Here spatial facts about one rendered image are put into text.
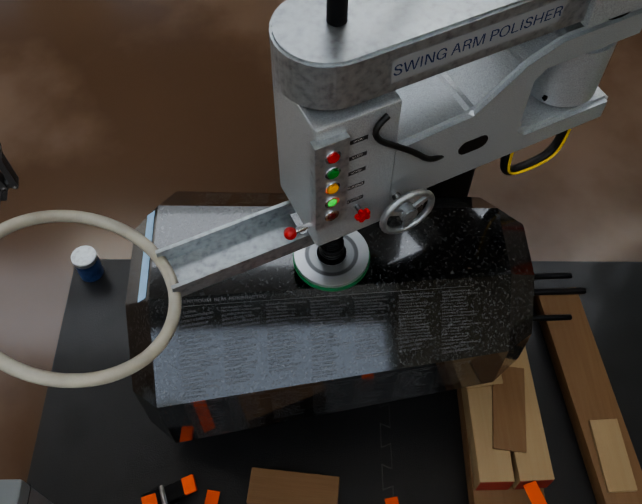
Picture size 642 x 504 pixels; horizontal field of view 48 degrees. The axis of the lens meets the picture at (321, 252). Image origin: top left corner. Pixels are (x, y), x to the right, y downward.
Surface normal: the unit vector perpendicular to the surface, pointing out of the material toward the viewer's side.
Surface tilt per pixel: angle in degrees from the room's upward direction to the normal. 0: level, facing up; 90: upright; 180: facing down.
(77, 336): 0
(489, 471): 0
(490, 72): 40
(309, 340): 45
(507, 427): 0
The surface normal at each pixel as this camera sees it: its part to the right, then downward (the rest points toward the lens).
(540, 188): 0.00, -0.54
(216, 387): 0.06, 0.22
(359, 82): 0.44, 0.76
